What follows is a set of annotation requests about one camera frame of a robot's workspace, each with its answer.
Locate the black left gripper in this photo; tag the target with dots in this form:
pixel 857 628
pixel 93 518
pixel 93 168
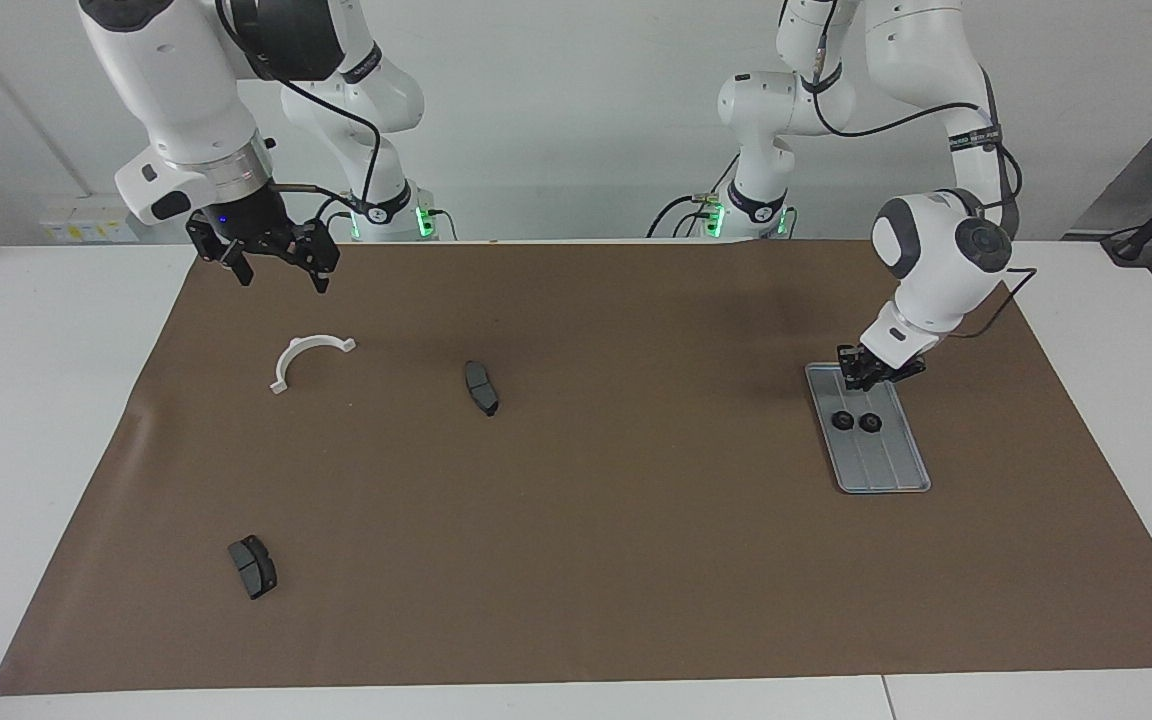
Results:
pixel 881 362

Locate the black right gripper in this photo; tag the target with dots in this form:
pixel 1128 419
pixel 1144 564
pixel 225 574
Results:
pixel 256 225

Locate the black bearing gear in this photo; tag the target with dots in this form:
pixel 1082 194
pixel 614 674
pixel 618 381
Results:
pixel 842 420
pixel 870 422

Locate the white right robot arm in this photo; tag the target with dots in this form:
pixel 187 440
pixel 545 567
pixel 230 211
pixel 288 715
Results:
pixel 186 80

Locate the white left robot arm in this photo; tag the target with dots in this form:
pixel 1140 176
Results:
pixel 936 250

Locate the silver metal tray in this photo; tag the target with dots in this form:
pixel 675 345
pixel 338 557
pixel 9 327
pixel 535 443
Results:
pixel 886 465

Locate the dark grey brake pad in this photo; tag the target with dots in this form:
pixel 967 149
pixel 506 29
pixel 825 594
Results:
pixel 254 568
pixel 481 390

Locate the brown table mat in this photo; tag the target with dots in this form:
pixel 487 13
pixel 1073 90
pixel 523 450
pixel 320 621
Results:
pixel 636 550

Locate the white curved plastic bracket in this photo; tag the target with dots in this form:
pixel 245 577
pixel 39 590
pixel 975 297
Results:
pixel 285 360

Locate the white wall socket strip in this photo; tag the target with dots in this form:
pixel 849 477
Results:
pixel 86 228

